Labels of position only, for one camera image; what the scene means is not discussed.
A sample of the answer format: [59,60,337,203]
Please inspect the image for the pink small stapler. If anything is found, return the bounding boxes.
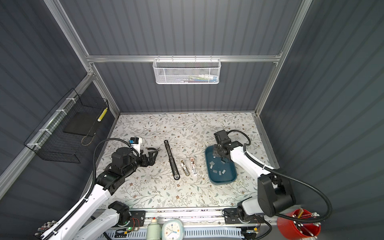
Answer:
[190,158,198,176]

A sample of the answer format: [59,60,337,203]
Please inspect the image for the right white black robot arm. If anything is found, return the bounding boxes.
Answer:
[213,130,333,224]

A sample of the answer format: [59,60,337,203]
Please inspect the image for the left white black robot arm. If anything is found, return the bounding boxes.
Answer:
[35,138,159,240]

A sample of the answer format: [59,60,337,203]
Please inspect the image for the black pliers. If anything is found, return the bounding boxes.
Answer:
[147,148,160,155]

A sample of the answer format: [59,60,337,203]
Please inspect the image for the teal plastic tray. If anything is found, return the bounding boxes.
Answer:
[205,146,237,185]

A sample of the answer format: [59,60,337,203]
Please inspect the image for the yellow marker in basket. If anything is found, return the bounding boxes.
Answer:
[97,107,109,122]

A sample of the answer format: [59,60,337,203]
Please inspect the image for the black notebook in basket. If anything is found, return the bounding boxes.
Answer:
[63,112,101,137]

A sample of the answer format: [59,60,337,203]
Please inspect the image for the pale green glue bottle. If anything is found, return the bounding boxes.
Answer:
[146,218,162,240]

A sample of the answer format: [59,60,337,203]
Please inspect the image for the mint analog clock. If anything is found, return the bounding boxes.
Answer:
[161,219,185,240]

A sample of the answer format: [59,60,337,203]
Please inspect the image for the red pencil cup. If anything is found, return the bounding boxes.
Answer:
[277,208,321,240]

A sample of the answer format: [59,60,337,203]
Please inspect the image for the clear cup of pens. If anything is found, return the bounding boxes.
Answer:
[34,221,57,238]

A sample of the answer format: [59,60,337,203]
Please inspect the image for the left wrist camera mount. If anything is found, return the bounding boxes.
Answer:
[129,137,142,155]

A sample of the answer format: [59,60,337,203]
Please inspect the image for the black wire basket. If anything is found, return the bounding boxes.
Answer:
[24,91,109,164]

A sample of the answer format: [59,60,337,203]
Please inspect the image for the white wire mesh basket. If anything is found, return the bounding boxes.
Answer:
[153,57,222,85]

